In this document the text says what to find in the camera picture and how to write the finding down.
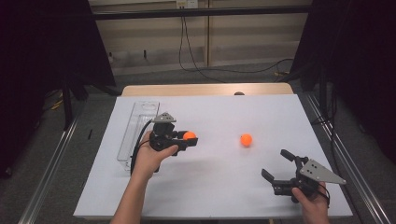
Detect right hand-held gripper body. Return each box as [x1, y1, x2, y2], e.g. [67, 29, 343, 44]
[272, 154, 347, 203]

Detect aluminium floor rail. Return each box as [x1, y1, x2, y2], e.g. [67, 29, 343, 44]
[18, 92, 86, 224]
[304, 92, 392, 224]

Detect white table board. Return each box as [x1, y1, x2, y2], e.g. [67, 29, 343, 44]
[73, 94, 354, 219]

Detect black curtain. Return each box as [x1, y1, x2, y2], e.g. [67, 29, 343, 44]
[289, 0, 396, 164]
[0, 0, 117, 179]

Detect person's right hand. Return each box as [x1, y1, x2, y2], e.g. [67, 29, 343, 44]
[291, 182, 332, 224]

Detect black metal stand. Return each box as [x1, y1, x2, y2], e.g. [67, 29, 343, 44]
[61, 73, 123, 132]

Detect clear plastic bin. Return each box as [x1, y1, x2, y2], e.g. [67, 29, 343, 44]
[116, 100, 162, 173]

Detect hand-held gripper black cable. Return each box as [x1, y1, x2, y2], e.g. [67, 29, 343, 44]
[317, 182, 332, 209]
[129, 119, 156, 177]

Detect person's left hand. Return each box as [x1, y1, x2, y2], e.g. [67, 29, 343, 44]
[132, 130, 179, 182]

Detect right hand-held gripper black cable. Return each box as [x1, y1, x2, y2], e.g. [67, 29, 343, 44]
[317, 182, 332, 209]

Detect wooden table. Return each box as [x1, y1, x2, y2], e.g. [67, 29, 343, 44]
[120, 82, 294, 98]

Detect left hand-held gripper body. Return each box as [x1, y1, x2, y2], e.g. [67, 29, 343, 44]
[148, 111, 189, 157]

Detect black floor cable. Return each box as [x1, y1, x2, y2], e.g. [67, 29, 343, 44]
[311, 83, 340, 175]

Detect white wall outlet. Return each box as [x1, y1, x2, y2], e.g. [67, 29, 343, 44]
[176, 0, 200, 9]

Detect left hand-held gripper black cable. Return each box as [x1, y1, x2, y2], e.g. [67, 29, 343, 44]
[129, 119, 156, 177]

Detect black horizontal bar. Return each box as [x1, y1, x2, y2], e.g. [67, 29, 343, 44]
[92, 5, 313, 21]

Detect black wall cable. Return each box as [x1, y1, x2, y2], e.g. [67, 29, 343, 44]
[182, 16, 227, 84]
[177, 16, 295, 75]

